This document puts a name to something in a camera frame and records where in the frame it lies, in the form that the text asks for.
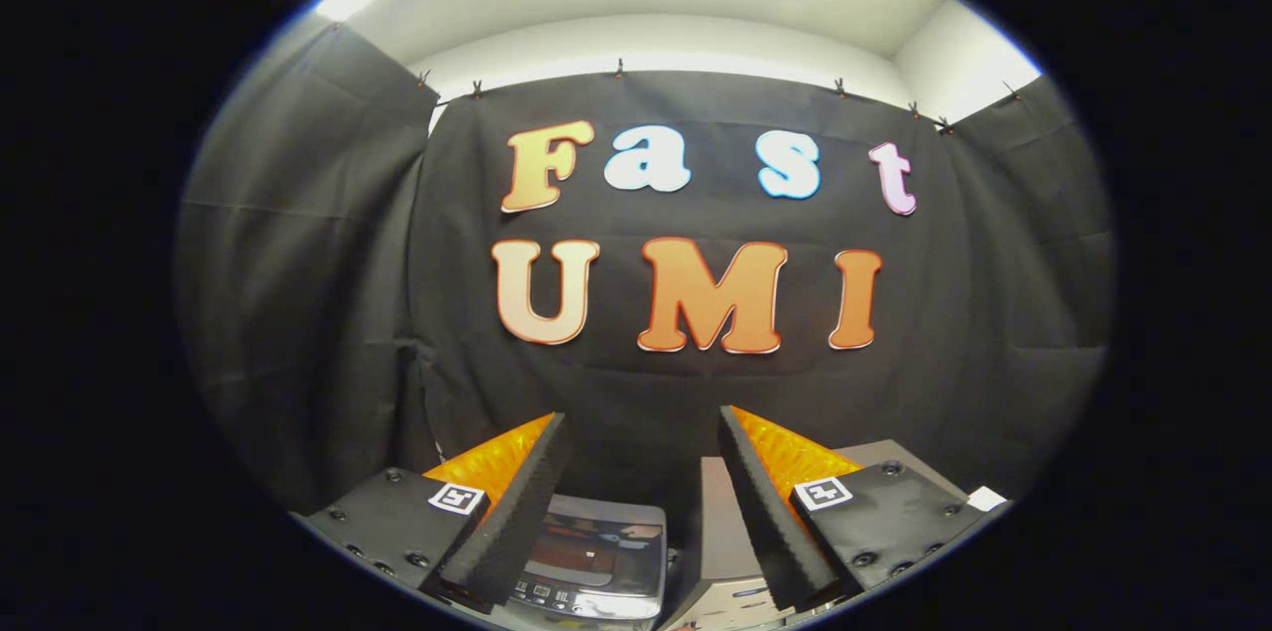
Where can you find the black backdrop cloth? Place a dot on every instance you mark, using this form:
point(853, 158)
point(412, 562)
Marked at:
point(646, 393)

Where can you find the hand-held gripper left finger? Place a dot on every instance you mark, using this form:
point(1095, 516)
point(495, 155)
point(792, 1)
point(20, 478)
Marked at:
point(517, 512)

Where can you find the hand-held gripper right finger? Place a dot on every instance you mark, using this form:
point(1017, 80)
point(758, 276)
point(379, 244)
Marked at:
point(770, 512)

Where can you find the grey top-loading washing machine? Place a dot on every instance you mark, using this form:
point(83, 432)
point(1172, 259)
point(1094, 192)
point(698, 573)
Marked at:
point(606, 552)

